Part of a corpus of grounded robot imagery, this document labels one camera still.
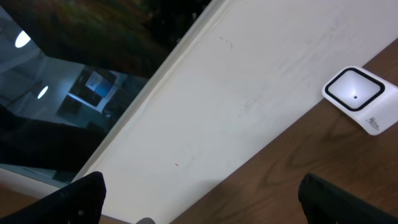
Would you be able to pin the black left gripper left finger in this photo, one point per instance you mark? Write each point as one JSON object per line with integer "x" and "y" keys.
{"x": 80, "y": 202}

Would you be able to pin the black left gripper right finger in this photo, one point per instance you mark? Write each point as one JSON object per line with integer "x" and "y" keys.
{"x": 323, "y": 202}

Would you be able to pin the white barcode scanner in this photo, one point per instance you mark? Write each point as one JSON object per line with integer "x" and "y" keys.
{"x": 366, "y": 98}

